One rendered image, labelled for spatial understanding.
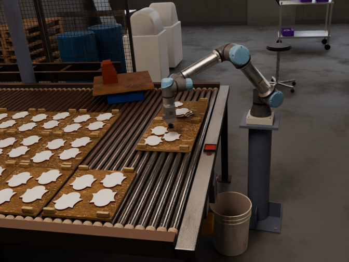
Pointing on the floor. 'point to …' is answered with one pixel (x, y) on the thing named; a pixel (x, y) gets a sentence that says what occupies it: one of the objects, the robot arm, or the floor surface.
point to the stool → (279, 64)
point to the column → (261, 177)
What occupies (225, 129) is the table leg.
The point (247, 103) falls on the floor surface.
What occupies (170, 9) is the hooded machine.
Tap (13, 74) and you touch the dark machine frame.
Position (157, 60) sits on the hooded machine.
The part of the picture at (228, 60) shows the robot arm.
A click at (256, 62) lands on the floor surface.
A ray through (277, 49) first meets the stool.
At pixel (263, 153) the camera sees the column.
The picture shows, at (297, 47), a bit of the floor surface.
